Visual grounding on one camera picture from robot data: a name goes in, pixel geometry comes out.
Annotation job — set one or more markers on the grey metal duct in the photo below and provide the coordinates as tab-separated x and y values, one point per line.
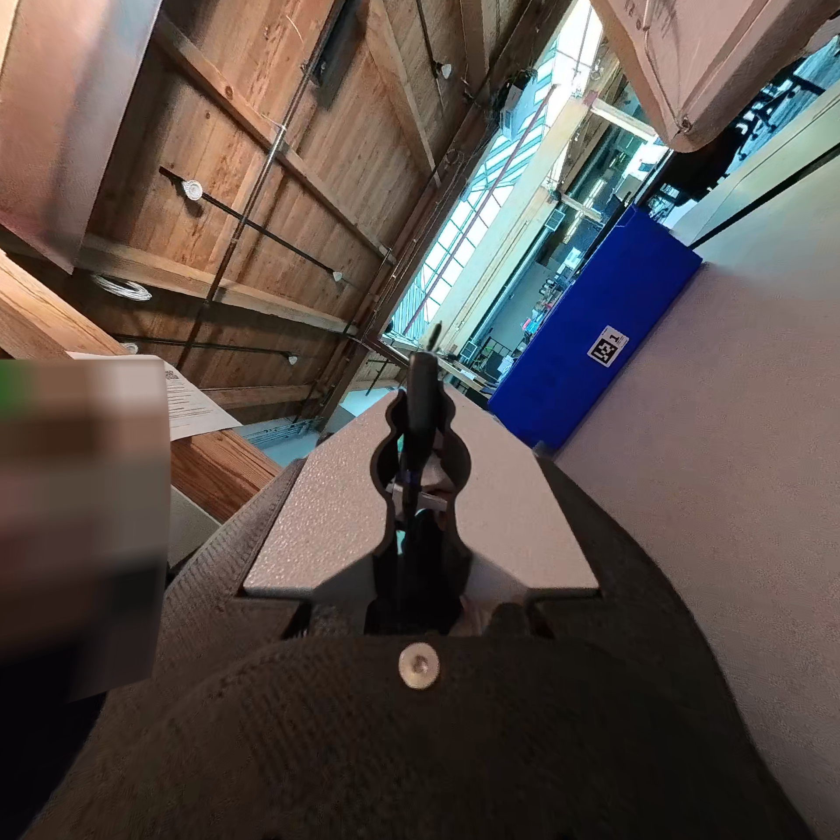
59	131

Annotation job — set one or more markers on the large blue plastic bin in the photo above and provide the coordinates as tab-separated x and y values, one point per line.
577	315

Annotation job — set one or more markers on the white paper notice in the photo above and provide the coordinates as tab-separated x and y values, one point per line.
197	407

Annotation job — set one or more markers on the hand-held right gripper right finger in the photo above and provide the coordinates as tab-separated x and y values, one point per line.
518	525

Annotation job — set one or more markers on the thick wooden beam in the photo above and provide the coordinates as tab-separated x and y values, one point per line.
223	466

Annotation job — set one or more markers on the wooden document stand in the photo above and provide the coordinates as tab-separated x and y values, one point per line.
689	52

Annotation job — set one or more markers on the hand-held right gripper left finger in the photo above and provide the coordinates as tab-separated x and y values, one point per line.
321	525

